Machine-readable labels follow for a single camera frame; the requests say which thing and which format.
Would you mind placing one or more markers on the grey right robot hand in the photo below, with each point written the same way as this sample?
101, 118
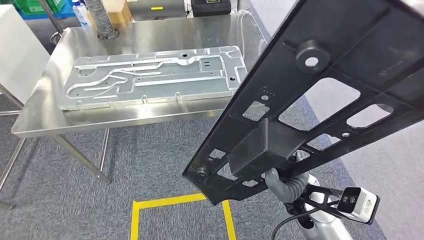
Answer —
275, 187

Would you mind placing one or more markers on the black plastic bracket part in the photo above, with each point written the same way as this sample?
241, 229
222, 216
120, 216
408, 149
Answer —
348, 33

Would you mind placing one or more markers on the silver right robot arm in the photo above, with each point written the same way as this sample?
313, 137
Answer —
326, 228

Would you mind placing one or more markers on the stainless steel workbench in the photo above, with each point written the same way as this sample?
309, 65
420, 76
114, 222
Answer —
165, 33

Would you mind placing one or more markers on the grey stamped metal plate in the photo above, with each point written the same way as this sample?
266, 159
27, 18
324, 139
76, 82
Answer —
165, 92

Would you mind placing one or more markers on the black carry case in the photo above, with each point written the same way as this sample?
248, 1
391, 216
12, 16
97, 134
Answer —
212, 8

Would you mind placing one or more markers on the grey metal case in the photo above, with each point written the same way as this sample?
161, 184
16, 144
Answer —
155, 13

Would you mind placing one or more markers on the cardboard box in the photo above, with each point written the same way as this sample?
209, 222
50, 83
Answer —
121, 13

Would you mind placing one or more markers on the white pump bottle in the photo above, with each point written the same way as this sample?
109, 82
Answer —
81, 13

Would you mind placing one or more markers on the blue plastic crate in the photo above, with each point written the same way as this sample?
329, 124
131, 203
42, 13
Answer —
43, 15

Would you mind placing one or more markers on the white cabinet panel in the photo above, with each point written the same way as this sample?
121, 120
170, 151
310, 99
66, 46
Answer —
20, 49

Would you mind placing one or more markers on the green plastic crate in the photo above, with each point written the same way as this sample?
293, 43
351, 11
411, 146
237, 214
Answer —
33, 5

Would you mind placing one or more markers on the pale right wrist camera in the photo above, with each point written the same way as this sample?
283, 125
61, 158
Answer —
359, 205

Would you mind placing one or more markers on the silver stanchion post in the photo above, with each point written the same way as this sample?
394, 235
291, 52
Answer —
56, 39

